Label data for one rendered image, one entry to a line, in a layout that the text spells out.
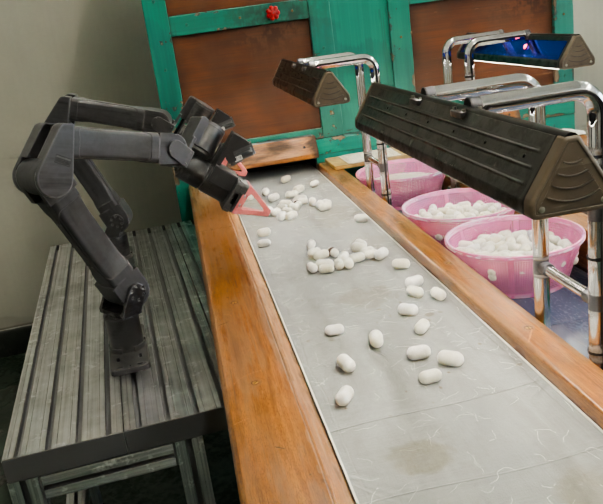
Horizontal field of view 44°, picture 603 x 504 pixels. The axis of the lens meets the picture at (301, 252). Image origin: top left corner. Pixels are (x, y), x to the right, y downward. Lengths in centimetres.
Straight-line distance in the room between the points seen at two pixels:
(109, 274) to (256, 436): 55
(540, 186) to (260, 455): 44
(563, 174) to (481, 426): 37
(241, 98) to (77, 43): 98
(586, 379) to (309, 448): 35
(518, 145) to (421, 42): 177
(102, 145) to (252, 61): 109
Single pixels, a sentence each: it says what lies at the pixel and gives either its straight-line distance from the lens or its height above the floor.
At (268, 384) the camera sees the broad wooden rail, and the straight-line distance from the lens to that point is 102.
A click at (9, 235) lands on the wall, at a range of 327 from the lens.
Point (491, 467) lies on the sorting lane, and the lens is 87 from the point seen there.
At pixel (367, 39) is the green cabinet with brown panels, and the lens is 242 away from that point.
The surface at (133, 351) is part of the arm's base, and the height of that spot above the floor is 68.
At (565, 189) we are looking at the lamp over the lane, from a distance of 68.
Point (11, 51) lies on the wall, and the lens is 316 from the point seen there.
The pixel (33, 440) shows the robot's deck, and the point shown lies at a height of 67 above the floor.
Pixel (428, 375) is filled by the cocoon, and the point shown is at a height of 76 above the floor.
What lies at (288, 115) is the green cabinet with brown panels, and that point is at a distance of 238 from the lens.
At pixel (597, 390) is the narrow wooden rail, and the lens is 97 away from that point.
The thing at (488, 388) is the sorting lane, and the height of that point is 74.
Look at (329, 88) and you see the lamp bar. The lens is 158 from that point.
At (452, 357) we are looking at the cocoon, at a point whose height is 76.
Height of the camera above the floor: 124
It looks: 18 degrees down
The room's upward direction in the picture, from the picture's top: 8 degrees counter-clockwise
